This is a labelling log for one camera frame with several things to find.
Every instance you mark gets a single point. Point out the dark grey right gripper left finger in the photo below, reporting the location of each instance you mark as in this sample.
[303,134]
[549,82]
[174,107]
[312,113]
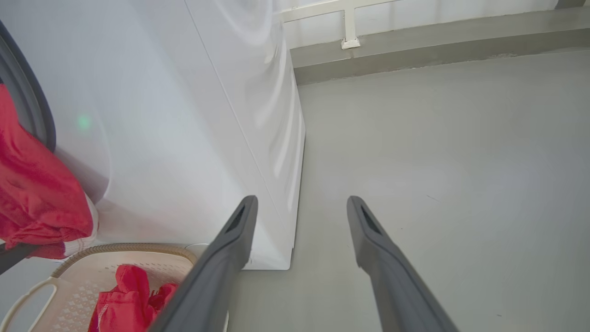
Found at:
[212,276]

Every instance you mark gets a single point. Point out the grey rubber door gasket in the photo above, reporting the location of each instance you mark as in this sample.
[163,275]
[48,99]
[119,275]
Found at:
[27,101]

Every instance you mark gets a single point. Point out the cream laundry basket brown rim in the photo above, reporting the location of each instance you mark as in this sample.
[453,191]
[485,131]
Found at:
[69,276]

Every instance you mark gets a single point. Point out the red garment with white stripes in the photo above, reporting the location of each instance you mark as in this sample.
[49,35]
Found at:
[37,193]

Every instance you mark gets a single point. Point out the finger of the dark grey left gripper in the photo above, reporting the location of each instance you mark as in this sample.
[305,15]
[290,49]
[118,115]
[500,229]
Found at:
[14,258]

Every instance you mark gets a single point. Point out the white front-load washing machine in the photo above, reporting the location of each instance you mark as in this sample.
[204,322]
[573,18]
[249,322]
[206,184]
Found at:
[175,129]

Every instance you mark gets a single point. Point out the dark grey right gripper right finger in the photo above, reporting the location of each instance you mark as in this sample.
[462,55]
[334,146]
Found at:
[396,286]

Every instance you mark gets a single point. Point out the plain red garment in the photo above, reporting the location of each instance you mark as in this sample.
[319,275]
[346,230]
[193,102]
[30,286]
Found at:
[124,304]

